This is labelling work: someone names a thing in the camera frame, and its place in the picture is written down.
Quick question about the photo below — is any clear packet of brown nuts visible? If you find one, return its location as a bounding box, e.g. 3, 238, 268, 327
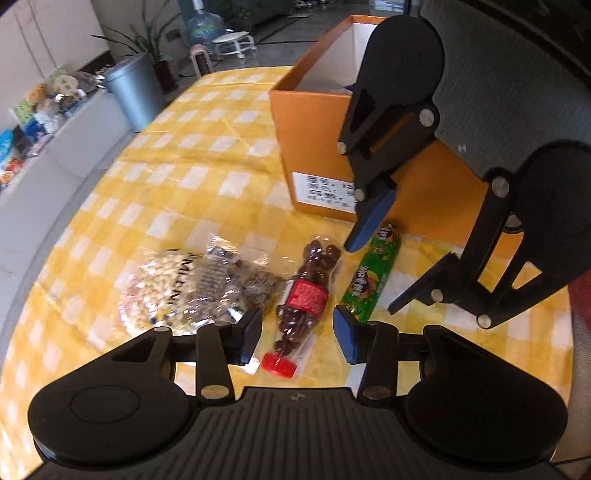
189, 235, 287, 333

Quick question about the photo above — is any blue water jug with pump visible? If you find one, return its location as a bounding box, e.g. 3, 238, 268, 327
182, 0, 227, 47

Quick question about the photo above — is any grey-blue trash can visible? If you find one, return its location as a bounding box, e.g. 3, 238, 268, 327
102, 52, 166, 133

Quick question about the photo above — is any potted plant with long leaves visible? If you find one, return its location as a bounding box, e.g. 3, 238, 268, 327
90, 0, 185, 93

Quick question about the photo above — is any red fabric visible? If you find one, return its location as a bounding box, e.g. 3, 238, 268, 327
566, 272, 591, 416

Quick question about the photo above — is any clear packet of pale snacks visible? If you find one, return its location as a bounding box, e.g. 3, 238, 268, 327
117, 247, 208, 333

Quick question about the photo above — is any pink space heater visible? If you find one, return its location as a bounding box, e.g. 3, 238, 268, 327
189, 44, 214, 77

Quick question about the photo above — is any white round stool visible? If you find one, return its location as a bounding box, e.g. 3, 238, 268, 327
213, 31, 258, 60

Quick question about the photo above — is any blue snack bag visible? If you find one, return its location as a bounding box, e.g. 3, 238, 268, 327
0, 129, 26, 185

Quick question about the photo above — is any cola bottle shaped candy pack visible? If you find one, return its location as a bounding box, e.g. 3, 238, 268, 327
261, 235, 343, 379

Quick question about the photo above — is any teddy bear bouquet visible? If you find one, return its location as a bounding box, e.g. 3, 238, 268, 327
25, 82, 63, 134

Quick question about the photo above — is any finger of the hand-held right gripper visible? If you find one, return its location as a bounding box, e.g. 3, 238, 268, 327
388, 168, 546, 329
337, 88, 441, 252

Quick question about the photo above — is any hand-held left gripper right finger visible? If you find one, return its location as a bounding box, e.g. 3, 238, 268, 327
333, 307, 485, 401

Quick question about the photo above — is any round hand fan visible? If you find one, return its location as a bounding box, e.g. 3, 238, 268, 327
51, 74, 79, 97

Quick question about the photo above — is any yellow checked cloth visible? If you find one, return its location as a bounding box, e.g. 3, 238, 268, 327
0, 65, 573, 462

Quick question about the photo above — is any orange cardboard box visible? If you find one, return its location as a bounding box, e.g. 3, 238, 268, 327
269, 14, 527, 259

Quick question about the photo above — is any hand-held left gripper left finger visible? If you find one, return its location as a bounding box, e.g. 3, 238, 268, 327
111, 307, 264, 403

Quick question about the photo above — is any green candy tube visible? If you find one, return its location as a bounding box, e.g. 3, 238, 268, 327
339, 223, 402, 324

